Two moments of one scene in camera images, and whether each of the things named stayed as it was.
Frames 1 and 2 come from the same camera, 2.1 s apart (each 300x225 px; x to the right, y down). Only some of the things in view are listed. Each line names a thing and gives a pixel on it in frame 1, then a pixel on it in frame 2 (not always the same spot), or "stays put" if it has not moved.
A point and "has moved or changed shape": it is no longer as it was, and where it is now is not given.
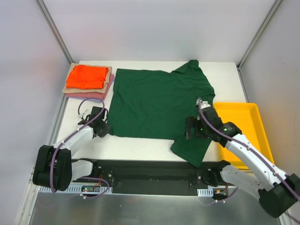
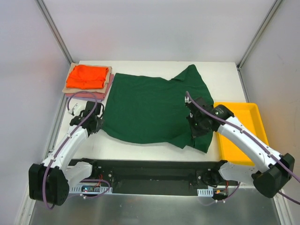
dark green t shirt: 155,105 has moved or changed shape
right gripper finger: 188,135 -> 197,132
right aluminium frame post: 274,7 stays put
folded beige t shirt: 102,90 stays put
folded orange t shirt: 85,77 stays put
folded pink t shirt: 94,95 stays put
